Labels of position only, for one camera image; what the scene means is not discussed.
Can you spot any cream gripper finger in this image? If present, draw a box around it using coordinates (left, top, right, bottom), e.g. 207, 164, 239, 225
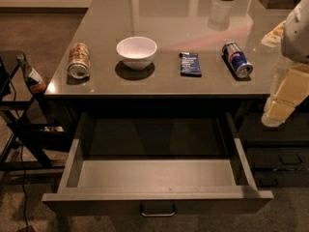
261, 101, 295, 128

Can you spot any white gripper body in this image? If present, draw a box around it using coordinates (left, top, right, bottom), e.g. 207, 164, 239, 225
274, 64, 309, 106

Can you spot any blue silver redbull can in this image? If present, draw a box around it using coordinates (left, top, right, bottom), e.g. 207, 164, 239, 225
222, 42, 253, 79

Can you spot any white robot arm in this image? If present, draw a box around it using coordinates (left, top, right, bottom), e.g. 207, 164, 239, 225
261, 0, 309, 128

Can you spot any dark lower drawer cabinet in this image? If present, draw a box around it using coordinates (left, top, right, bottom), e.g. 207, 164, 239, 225
239, 99, 309, 188

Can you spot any open grey top drawer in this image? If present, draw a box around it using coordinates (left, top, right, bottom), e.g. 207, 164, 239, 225
42, 113, 273, 216

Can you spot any orange soda can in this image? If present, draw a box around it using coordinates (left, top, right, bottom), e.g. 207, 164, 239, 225
67, 43, 90, 80

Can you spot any yellow chip bag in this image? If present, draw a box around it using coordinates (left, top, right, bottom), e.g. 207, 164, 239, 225
261, 20, 286, 47

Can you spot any dark blue snack packet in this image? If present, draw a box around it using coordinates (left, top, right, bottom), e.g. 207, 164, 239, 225
180, 52, 202, 77

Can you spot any white ceramic bowl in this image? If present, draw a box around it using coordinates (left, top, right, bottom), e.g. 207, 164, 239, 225
116, 37, 157, 71

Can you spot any glass bottle with label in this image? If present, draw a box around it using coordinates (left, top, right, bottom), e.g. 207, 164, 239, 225
16, 53, 51, 114

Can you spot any metal drawer handle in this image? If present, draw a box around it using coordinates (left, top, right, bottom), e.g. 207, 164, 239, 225
140, 205, 176, 218

